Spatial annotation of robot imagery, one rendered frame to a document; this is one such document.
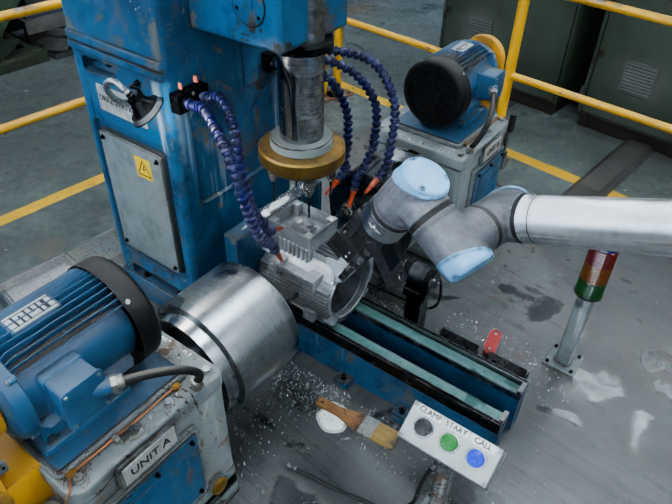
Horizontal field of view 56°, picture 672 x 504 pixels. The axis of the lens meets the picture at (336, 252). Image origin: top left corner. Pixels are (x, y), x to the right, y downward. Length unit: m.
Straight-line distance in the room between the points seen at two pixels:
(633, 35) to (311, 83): 3.31
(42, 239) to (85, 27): 2.20
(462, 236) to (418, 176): 0.12
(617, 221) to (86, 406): 0.81
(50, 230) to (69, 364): 2.63
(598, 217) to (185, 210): 0.83
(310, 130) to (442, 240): 0.37
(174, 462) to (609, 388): 1.03
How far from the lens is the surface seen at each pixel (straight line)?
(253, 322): 1.18
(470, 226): 1.07
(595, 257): 1.43
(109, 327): 0.97
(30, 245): 3.47
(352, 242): 1.21
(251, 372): 1.19
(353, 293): 1.50
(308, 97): 1.21
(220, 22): 1.20
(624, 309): 1.88
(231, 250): 1.39
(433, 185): 1.06
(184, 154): 1.33
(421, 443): 1.13
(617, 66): 4.42
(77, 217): 3.58
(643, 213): 1.02
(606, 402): 1.62
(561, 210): 1.08
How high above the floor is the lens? 1.97
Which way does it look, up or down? 39 degrees down
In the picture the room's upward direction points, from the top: 2 degrees clockwise
